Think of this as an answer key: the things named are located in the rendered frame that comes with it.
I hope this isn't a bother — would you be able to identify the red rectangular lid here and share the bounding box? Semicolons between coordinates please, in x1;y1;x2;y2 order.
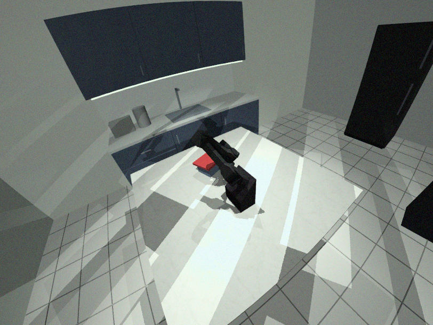
193;153;216;171

